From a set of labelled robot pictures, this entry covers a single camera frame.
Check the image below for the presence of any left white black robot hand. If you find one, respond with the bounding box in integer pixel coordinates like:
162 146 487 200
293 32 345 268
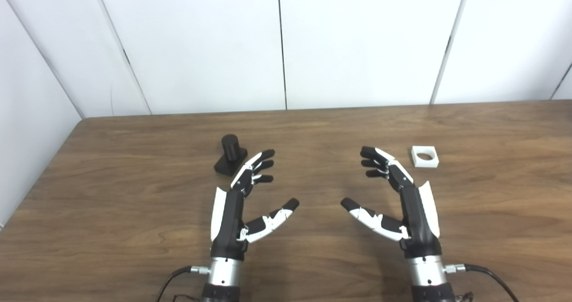
210 149 300 261

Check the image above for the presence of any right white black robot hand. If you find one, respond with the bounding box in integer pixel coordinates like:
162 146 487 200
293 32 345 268
341 146 443 259

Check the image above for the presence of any white square piece with hole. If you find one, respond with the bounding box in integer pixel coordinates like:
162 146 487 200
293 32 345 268
410 146 440 168

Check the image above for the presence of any black peg with square base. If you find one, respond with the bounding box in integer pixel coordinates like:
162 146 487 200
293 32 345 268
214 134 248 176

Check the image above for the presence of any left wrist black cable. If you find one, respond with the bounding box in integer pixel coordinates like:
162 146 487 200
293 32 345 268
156 265 210 302

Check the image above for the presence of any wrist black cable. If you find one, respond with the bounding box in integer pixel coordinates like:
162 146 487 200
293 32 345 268
444 263 520 302
156 265 210 302

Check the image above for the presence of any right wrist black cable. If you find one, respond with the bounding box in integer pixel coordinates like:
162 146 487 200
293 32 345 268
444 263 520 302

